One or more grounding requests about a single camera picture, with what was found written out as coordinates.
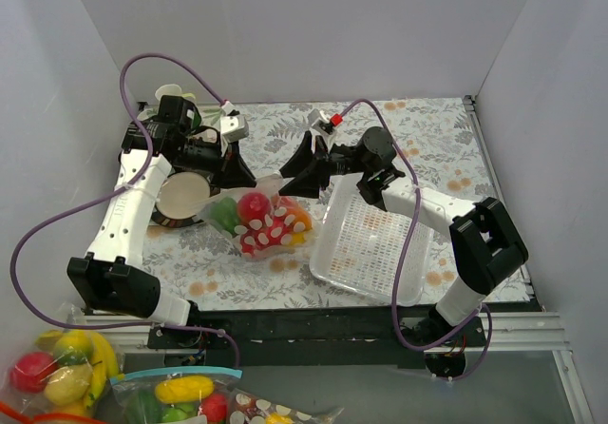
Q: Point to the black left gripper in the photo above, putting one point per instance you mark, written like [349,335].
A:
[226,163]

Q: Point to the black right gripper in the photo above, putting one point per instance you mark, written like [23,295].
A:
[321,164]

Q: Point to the green fake pepper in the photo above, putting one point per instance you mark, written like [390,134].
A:
[223,215]

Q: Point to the polka dot zip bag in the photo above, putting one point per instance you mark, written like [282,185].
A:
[258,221]

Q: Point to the white plastic basket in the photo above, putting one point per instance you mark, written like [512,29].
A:
[359,245]

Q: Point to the red fake tomato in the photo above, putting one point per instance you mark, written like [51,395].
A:
[253,206]

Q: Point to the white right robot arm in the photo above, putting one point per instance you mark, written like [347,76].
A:
[486,244]

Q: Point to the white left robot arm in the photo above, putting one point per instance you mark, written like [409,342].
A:
[170,165]

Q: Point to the blue zip bag of fruit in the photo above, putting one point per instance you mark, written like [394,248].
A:
[185,394]

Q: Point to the polka dot spare bag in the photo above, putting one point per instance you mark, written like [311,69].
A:
[244,407]

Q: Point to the bag of yellow fruit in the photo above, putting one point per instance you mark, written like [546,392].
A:
[64,371]

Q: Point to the round black rimmed plate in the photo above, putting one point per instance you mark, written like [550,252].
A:
[182,196]

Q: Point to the pale yellow mug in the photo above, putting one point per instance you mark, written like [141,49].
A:
[173,90]

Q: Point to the floral table mat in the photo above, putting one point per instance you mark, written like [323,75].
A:
[438,140]

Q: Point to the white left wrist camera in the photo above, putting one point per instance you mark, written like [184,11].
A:
[233,128]

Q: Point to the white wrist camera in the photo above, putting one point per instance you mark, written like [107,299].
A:
[233,128]
[321,123]

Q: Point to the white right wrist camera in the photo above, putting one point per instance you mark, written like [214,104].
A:
[321,123]

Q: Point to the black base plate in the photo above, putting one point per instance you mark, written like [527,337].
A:
[295,337]

